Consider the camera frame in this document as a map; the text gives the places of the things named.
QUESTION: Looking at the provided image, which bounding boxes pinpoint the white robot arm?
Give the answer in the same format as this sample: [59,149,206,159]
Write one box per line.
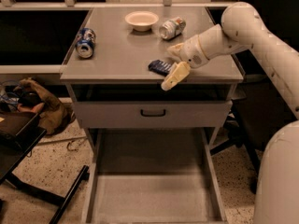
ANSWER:
[162,2,299,224]

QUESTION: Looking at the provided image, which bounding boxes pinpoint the white paper bowl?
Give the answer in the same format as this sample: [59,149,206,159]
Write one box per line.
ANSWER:
[125,11,159,32]

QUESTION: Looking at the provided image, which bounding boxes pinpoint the brown cloth bag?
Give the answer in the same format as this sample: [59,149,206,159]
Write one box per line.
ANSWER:
[14,78,71,135]

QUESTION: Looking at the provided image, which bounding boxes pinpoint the black office chair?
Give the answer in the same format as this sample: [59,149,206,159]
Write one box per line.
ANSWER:
[210,0,299,195]

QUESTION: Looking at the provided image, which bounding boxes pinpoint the blue rxbar wrapper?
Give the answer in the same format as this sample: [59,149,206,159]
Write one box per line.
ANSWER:
[148,60,172,77]

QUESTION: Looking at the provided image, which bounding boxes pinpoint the blue cable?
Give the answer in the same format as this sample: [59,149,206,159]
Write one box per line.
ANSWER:
[0,79,21,108]

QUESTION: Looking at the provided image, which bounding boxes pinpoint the open grey middle drawer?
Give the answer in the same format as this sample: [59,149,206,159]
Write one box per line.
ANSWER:
[81,129,228,224]

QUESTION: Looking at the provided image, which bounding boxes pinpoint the metal hook on floor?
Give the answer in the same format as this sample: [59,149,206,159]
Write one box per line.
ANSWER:
[66,138,86,152]

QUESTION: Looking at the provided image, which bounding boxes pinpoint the black side table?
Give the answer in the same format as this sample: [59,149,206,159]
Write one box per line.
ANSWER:
[0,112,89,224]

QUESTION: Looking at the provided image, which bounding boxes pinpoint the grey drawer cabinet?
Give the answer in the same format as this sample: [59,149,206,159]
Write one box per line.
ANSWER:
[60,6,245,224]

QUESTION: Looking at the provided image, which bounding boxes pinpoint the black drawer handle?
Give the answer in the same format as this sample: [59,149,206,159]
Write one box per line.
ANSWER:
[140,109,166,118]

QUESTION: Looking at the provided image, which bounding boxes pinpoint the grey top drawer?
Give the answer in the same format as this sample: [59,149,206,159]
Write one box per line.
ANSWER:
[74,101,232,129]

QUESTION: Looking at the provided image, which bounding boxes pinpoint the silver crushed soda can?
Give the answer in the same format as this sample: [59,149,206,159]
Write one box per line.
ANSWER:
[159,17,186,40]

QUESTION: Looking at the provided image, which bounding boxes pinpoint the blue pepsi can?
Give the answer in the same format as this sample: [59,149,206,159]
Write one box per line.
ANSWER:
[75,28,96,59]

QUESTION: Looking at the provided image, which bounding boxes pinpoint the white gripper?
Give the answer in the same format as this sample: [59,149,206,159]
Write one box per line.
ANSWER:
[161,35,209,91]

